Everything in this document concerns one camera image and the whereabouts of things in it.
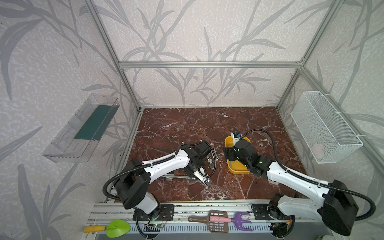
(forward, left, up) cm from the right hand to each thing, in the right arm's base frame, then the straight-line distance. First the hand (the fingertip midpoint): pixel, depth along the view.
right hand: (228, 142), depth 83 cm
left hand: (-9, +16, -8) cm, 20 cm away
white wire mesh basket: (-9, -39, +19) cm, 44 cm away
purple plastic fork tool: (-36, -2, -12) cm, 38 cm away
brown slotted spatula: (-38, +9, -14) cm, 42 cm away
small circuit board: (-38, +38, -15) cm, 55 cm away
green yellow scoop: (-39, +55, -11) cm, 68 cm away
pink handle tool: (-35, +7, -10) cm, 37 cm away
